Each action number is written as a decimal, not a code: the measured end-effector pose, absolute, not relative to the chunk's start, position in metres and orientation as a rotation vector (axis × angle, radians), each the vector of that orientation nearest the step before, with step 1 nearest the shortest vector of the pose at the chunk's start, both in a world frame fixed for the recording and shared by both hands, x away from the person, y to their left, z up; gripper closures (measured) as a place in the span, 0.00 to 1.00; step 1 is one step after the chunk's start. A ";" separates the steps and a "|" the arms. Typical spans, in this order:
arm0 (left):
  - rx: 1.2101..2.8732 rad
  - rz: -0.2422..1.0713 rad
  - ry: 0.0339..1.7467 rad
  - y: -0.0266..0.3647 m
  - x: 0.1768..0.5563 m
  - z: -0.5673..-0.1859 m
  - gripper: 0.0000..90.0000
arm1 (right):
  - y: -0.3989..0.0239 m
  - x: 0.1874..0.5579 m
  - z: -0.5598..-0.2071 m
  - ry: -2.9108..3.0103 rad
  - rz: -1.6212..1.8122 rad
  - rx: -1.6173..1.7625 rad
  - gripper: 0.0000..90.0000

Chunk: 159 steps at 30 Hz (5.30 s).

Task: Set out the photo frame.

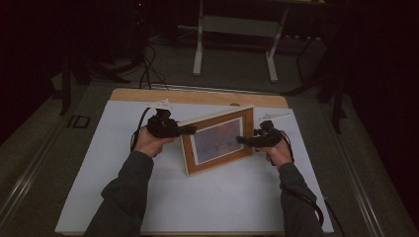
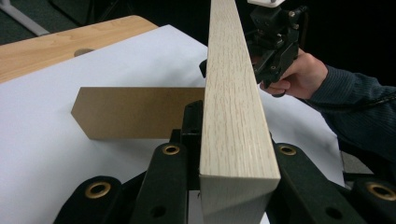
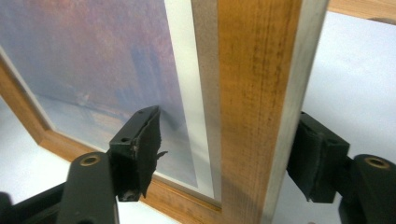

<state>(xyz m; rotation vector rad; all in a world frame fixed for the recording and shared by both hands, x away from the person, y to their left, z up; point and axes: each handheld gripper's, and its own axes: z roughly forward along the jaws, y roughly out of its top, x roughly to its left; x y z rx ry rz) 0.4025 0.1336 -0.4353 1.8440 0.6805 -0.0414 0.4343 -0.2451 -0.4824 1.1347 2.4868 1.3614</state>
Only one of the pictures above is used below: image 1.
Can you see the person's left hand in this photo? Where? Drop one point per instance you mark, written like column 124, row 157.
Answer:
column 150, row 144

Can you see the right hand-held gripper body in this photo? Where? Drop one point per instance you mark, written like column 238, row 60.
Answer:
column 270, row 138

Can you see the metal floor rail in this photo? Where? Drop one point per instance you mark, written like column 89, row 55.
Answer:
column 23, row 184
column 362, row 197

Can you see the wooden photo frame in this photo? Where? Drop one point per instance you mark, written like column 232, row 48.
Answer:
column 217, row 141

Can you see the black metal stand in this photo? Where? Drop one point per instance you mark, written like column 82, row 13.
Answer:
column 337, row 98
column 66, row 85

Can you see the white metal desk frame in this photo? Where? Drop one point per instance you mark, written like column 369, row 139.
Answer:
column 237, row 25

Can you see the floor socket plate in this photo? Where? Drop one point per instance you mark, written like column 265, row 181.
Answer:
column 79, row 121

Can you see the white table mat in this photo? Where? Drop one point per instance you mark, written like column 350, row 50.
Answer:
column 230, row 197

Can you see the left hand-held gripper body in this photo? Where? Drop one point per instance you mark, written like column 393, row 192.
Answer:
column 163, row 127

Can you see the person's right hand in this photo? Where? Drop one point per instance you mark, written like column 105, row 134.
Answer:
column 280, row 154

